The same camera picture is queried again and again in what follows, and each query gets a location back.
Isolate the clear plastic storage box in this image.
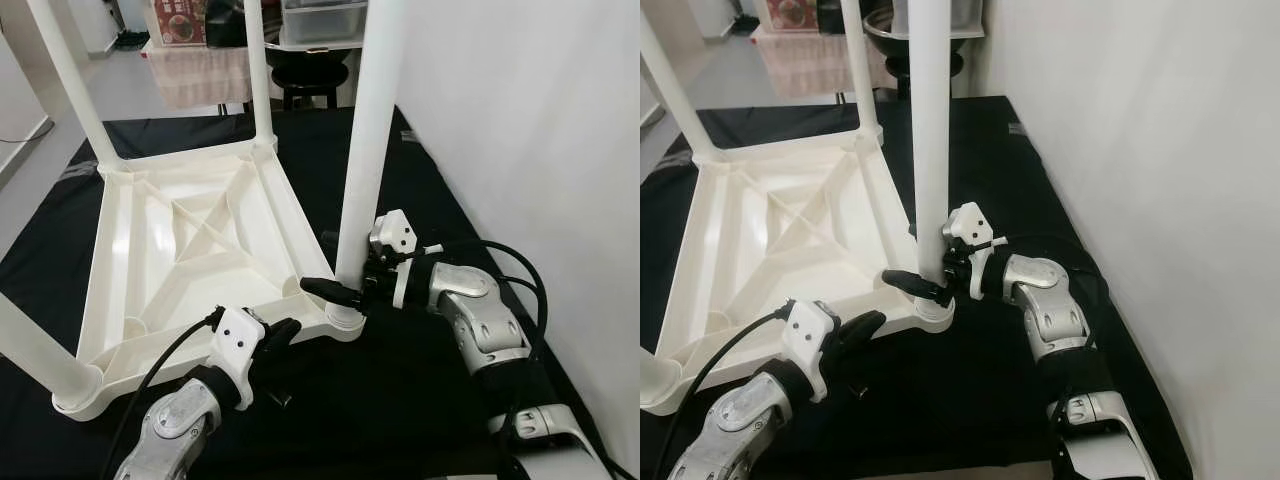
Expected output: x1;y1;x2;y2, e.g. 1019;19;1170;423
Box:
280;0;369;46
890;0;986;31

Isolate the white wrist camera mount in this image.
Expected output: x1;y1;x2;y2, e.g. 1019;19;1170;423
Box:
208;307;266;409
945;202;996;301
368;208;419;311
780;298;841;403

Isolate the white plastic ribbed table top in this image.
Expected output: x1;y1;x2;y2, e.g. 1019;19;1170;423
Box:
52;140;366;423
640;130;956;416

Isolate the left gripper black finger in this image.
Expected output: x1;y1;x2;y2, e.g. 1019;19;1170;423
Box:
840;310;888;346
262;317;303;351

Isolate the red printed box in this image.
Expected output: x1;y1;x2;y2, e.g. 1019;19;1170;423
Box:
765;0;819;31
152;0;208;46

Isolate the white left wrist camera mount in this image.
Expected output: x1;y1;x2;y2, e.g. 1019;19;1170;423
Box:
780;298;841;403
208;307;266;409

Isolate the beige cloth covered table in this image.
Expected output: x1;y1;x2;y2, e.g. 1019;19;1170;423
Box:
145;42;256;111
750;28;891;101

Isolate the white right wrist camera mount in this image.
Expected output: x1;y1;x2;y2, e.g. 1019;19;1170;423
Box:
368;208;419;311
945;202;996;301

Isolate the black stool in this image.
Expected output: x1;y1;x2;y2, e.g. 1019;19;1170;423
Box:
272;68;341;111

